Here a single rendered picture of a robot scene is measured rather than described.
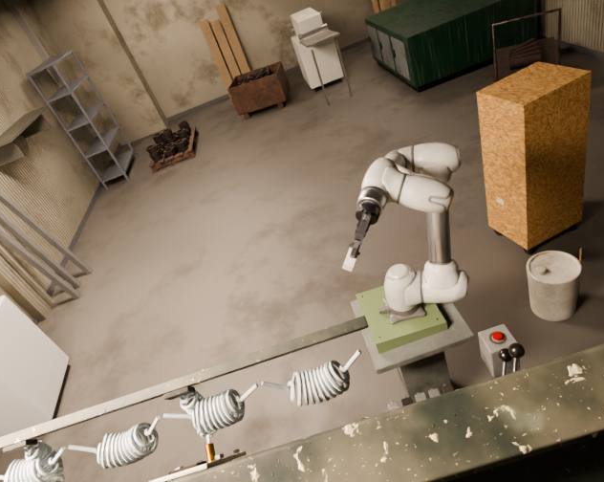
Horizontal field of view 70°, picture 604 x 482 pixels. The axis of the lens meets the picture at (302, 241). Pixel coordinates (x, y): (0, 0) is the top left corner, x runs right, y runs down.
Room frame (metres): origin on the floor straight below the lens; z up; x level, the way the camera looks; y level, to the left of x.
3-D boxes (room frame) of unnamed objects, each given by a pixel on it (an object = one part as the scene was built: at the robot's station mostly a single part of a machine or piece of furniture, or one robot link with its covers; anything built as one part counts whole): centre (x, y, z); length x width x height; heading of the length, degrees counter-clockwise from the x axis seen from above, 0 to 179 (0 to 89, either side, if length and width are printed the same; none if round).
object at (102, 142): (7.81, 2.50, 1.02); 1.04 x 0.44 x 2.04; 177
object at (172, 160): (7.71, 1.45, 0.21); 1.16 x 0.82 x 0.42; 177
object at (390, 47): (6.89, -3.34, 0.40); 2.04 x 1.88 x 0.81; 177
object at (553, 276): (1.79, -1.39, 0.24); 0.32 x 0.30 x 0.47; 87
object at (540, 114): (2.49, -1.75, 0.63); 0.50 x 0.42 x 1.25; 98
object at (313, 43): (8.16, -1.55, 0.60); 2.65 x 0.64 x 1.20; 177
